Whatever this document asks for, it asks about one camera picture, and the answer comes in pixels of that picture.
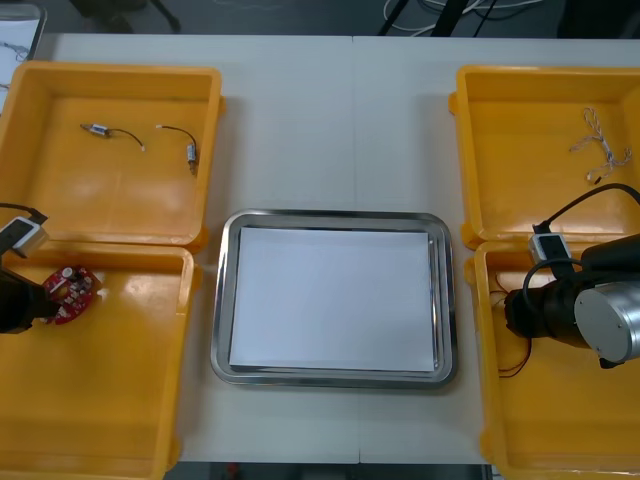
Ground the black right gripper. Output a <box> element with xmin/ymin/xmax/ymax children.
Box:
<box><xmin>503</xmin><ymin>285</ymin><xmax>551</xmax><ymax>341</ymax></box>

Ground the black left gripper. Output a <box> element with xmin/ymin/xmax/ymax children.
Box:
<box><xmin>0</xmin><ymin>269</ymin><xmax>56</xmax><ymax>335</ymax></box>

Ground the round red circuit board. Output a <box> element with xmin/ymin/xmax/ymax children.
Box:
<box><xmin>42</xmin><ymin>264</ymin><xmax>97</xmax><ymax>326</ymax></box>

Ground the red and black wire harness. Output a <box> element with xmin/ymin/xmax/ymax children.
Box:
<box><xmin>489</xmin><ymin>287</ymin><xmax>532</xmax><ymax>376</ymax></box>

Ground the small metal solenoid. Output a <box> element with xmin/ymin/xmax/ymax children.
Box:
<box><xmin>155</xmin><ymin>124</ymin><xmax>200</xmax><ymax>176</ymax></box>
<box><xmin>79</xmin><ymin>122</ymin><xmax>149</xmax><ymax>154</ymax></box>

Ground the white twisted wire harness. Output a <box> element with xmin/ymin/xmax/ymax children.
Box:
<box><xmin>568</xmin><ymin>107</ymin><xmax>634</xmax><ymax>185</ymax></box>

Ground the yellow-orange plastic bin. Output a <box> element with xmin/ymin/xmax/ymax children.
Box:
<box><xmin>447</xmin><ymin>63</ymin><xmax>640</xmax><ymax>251</ymax></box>
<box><xmin>464</xmin><ymin>240</ymin><xmax>640</xmax><ymax>480</ymax></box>
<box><xmin>0</xmin><ymin>60</ymin><xmax>225</xmax><ymax>251</ymax></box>
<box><xmin>0</xmin><ymin>238</ymin><xmax>204</xmax><ymax>480</ymax></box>

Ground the steel tray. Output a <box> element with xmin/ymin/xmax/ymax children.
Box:
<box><xmin>209</xmin><ymin>208</ymin><xmax>457</xmax><ymax>394</ymax></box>
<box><xmin>0</xmin><ymin>2</ymin><xmax>47</xmax><ymax>96</ymax></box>

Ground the white paper sheet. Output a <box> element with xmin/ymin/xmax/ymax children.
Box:
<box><xmin>228</xmin><ymin>225</ymin><xmax>436</xmax><ymax>374</ymax></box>

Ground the black tripod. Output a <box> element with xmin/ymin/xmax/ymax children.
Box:
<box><xmin>377</xmin><ymin>0</ymin><xmax>474</xmax><ymax>37</ymax></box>

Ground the black chair base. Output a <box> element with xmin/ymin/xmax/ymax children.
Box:
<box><xmin>99</xmin><ymin>0</ymin><xmax>182</xmax><ymax>34</ymax></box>

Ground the grey wire harness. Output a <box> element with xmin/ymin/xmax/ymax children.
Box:
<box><xmin>0</xmin><ymin>40</ymin><xmax>30</xmax><ymax>64</ymax></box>

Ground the white cable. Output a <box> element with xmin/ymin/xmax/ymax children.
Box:
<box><xmin>382</xmin><ymin>0</ymin><xmax>544</xmax><ymax>39</ymax></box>

